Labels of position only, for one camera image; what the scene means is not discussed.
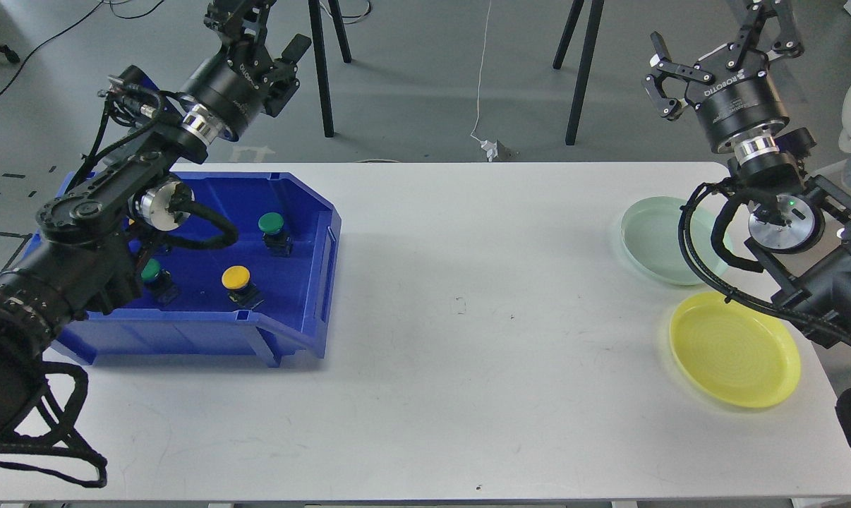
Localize blue plastic bin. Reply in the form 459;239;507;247
51;171;341;367

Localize black tripod legs right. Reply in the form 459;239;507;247
552;1;605;147

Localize black tripod legs left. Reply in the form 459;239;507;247
307;1;352;138

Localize dark green push button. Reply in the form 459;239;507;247
140;258;181;306

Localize yellow plate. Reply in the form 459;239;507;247
668;292;801;409

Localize black floor cable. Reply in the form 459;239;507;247
0;0;167;115

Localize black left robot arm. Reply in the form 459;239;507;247
0;1;313;488

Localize white cable with plug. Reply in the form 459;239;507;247
469;0;519;163

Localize yellow push button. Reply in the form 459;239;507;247
220;265;264;310

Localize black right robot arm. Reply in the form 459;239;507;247
643;1;851;348

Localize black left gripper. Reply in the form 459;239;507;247
181;1;313;139

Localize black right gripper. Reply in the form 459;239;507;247
642;0;805;155

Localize black tripod legs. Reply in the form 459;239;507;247
307;1;352;138
552;1;605;147

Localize light green plate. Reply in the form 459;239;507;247
620;196;729;286

